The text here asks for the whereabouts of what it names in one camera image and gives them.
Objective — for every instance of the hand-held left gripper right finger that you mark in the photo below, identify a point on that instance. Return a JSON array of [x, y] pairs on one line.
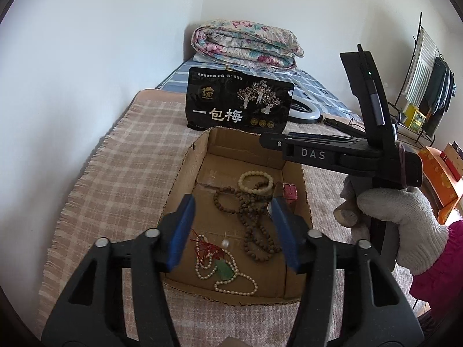
[[285, 235]]

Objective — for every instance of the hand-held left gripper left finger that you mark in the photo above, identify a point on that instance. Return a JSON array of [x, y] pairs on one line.
[[181, 231]]

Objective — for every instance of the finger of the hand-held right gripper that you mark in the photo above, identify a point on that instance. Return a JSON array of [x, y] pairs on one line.
[[271, 141]]

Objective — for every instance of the single white pearl bead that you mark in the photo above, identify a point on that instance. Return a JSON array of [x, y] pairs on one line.
[[226, 243]]

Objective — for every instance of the cardboard box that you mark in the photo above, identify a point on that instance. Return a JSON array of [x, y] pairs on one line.
[[213, 173]]

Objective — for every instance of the person's right forearm pink sleeve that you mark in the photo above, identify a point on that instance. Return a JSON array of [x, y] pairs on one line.
[[445, 271]]

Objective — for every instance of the person's right hand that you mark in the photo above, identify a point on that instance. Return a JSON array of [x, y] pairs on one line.
[[405, 217]]

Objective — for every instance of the black folded tripod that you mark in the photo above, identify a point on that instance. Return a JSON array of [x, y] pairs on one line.
[[343, 126]]

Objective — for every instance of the yellow box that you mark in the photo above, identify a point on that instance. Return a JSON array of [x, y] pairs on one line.
[[414, 117]]

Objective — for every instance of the black snack bag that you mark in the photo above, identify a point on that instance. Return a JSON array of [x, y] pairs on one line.
[[224, 97]]

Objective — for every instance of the blue patterned bed sheet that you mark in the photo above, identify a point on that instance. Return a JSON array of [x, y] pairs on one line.
[[322, 90]]

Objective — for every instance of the pink checked blanket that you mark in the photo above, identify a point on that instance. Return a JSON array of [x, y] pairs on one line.
[[126, 173]]

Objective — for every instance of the dark hanging clothes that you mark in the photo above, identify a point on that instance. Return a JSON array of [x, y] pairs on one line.
[[439, 90]]

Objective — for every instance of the black metal clothes rack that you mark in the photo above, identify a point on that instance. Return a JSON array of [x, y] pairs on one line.
[[410, 68]]

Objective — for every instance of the folded floral quilt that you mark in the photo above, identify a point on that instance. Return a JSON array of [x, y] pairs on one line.
[[246, 43]]

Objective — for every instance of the striped hanging cloth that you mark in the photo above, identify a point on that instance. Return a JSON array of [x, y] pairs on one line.
[[421, 65]]

